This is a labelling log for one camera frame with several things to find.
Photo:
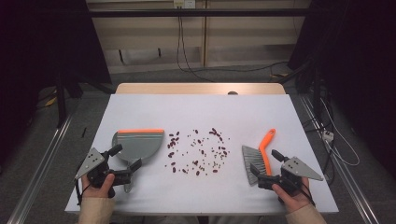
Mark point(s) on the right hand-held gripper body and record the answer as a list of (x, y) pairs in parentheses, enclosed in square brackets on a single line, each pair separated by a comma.
[(297, 169)]

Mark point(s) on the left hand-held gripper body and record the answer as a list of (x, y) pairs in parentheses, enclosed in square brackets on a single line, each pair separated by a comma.
[(93, 161)]

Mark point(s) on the orange brush with grey bristles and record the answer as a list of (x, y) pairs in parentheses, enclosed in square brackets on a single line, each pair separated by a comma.
[(264, 146)]

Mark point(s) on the grey dustpan with orange edge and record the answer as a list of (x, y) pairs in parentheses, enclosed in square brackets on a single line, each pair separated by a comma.
[(140, 146)]

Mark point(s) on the red beans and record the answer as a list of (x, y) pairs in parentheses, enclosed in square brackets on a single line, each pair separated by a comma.
[(171, 154)]

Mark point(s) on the person's left hand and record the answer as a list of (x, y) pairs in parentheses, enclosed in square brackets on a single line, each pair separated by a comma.
[(96, 192)]

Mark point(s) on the person's right hand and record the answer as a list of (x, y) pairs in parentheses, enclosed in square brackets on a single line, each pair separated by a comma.
[(295, 202)]

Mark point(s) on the white power adapter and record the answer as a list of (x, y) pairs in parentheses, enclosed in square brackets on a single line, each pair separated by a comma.
[(328, 136)]

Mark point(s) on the black curtain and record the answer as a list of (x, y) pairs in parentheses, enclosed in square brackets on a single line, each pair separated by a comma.
[(358, 46), (43, 40)]

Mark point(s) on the black horizontal bar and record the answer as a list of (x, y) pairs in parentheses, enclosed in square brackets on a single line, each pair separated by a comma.
[(199, 12)]

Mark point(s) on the aluminium floor rail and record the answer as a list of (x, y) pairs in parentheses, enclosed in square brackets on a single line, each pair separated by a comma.
[(345, 174), (40, 168)]

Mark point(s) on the white wall socket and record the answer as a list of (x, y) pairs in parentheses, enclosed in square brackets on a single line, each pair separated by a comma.
[(184, 3)]

